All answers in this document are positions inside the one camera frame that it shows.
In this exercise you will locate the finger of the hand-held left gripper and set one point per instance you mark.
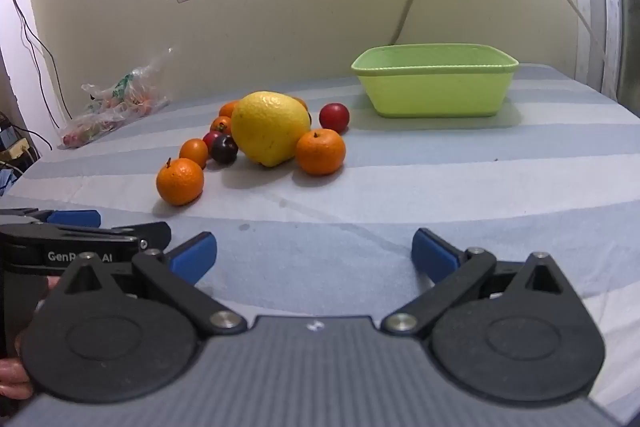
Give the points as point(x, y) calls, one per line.
point(152, 234)
point(75, 218)

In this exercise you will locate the clear plastic bag of produce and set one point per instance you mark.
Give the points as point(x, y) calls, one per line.
point(110, 107)

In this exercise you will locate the orange tangerine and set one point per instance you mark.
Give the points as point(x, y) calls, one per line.
point(320, 153)
point(180, 184)

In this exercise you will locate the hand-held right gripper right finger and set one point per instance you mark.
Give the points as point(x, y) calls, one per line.
point(435, 254)

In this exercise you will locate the grey striped bed sheet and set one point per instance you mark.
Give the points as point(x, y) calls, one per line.
point(400, 187)

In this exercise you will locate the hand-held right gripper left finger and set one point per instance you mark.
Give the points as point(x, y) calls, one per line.
point(192, 257)

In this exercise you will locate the large yellow lemon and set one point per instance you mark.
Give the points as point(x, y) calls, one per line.
point(270, 129)

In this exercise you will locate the green plastic basin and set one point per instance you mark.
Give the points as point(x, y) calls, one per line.
point(435, 92)

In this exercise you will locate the grey metal window frame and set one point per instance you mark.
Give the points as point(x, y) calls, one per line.
point(585, 7)

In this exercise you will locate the blue cloth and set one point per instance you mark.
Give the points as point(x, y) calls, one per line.
point(6, 181)

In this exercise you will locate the yellowed power adapter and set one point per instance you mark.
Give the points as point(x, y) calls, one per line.
point(17, 149)

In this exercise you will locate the red tomato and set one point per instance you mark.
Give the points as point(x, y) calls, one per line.
point(334, 117)
point(210, 139)

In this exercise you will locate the person's left hand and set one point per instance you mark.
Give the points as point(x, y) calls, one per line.
point(10, 377)

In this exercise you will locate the frosted floral window glass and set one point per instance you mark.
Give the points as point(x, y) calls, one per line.
point(631, 32)

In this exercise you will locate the orange tomato with green stem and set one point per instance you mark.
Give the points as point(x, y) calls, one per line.
point(221, 125)

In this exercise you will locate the dark purple plum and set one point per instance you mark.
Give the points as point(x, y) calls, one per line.
point(224, 150)

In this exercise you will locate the smooth orange fruit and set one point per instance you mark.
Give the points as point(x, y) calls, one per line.
point(193, 152)

